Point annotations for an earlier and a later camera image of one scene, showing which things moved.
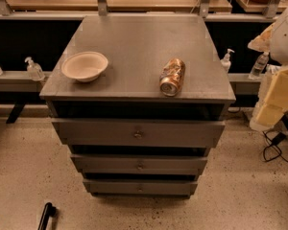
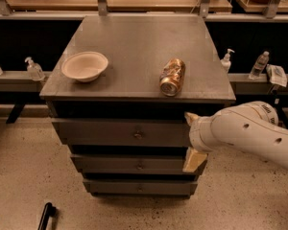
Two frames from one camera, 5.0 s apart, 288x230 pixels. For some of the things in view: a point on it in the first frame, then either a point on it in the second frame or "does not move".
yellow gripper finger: [279, 97] to [190, 117]
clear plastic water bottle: [259, 66] does not move
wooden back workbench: [217, 2] does not move
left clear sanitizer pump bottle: [34, 70] does not move
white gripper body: [285, 38] to [198, 134]
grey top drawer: [131, 132] does not move
